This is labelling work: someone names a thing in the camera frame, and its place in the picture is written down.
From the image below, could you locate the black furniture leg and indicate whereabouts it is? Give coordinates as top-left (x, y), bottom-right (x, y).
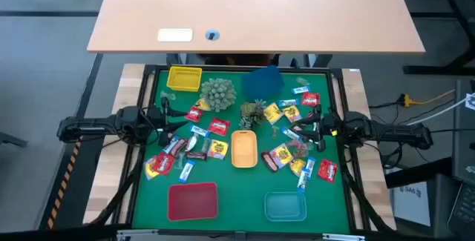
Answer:
top-left (0, 131), bottom-right (29, 148)

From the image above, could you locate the teal plastic bin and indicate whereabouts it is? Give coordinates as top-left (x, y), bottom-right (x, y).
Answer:
top-left (263, 191), bottom-right (308, 222)

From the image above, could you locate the green table mat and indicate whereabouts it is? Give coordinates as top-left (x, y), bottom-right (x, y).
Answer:
top-left (131, 69), bottom-right (352, 234)

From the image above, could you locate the round pale green plant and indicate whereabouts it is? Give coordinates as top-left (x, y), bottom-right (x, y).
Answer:
top-left (199, 77), bottom-right (238, 113)

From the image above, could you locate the yellow extension cord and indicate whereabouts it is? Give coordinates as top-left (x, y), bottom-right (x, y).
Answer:
top-left (399, 88), bottom-right (456, 108)

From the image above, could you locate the black yellow hazard tape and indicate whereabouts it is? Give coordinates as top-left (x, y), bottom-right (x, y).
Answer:
top-left (46, 136), bottom-right (83, 231)

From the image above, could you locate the silver candy bar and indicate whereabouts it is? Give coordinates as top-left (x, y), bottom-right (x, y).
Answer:
top-left (184, 133), bottom-right (200, 152)

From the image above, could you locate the white rectangular desk plate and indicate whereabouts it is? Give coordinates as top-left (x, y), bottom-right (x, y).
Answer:
top-left (157, 28), bottom-right (194, 43)

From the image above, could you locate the red plastic bin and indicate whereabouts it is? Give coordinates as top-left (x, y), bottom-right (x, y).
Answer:
top-left (167, 182), bottom-right (219, 222)

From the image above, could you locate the white cable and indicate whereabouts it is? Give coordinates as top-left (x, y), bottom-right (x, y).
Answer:
top-left (406, 94), bottom-right (471, 126)

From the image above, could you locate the silver metal bracket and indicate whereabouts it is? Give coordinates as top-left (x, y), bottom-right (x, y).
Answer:
top-left (321, 232), bottom-right (367, 241)
top-left (117, 228), bottom-right (160, 241)

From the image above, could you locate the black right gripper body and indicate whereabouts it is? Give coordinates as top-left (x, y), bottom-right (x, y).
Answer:
top-left (310, 103), bottom-right (346, 153)

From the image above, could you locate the white cardboard box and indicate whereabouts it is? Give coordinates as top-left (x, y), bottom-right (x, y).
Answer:
top-left (391, 181), bottom-right (433, 228)

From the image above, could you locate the black power cable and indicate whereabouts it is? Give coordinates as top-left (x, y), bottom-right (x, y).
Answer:
top-left (370, 99), bottom-right (457, 171)

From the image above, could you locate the beige wooden desk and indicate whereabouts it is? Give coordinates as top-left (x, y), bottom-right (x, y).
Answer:
top-left (86, 0), bottom-right (426, 55)

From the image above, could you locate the black keyboard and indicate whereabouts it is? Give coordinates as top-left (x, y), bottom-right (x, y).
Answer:
top-left (447, 182), bottom-right (475, 239)

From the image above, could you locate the black table frame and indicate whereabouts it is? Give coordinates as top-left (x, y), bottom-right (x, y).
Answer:
top-left (111, 64), bottom-right (372, 241)

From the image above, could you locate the black computer case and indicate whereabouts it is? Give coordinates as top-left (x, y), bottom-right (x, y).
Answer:
top-left (451, 79), bottom-right (475, 186)

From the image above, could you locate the red Skittles packet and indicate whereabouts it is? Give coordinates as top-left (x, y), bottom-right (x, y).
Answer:
top-left (301, 92), bottom-right (321, 108)
top-left (318, 158), bottom-right (339, 184)
top-left (184, 105), bottom-right (204, 123)
top-left (207, 117), bottom-right (232, 137)
top-left (152, 152), bottom-right (176, 176)

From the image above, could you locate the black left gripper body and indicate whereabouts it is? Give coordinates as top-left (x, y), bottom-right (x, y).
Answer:
top-left (147, 97), bottom-right (178, 148)

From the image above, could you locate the orange plastic bin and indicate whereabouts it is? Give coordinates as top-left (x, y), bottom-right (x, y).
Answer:
top-left (230, 130), bottom-right (259, 169)

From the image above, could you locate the yellow Sour Patch packet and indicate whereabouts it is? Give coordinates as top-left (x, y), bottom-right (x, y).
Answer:
top-left (283, 105), bottom-right (303, 123)
top-left (269, 142), bottom-right (295, 169)
top-left (206, 139), bottom-right (229, 160)

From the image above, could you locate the mixed succulent potted plant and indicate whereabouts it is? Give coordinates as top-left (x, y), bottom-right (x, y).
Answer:
top-left (238, 99), bottom-right (267, 131)

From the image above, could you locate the yellow candy packet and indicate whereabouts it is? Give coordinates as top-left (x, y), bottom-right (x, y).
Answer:
top-left (289, 158), bottom-right (307, 177)
top-left (143, 156), bottom-right (160, 181)
top-left (263, 102), bottom-right (285, 125)
top-left (194, 98), bottom-right (211, 112)

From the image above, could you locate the blue plastic bin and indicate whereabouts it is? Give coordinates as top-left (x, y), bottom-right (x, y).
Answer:
top-left (240, 65), bottom-right (286, 101)

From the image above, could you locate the black desk frame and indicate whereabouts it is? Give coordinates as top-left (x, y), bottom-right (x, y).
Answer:
top-left (393, 0), bottom-right (475, 77)

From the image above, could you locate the yellow mesh basket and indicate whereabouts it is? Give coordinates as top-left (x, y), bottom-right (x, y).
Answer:
top-left (166, 66), bottom-right (203, 93)

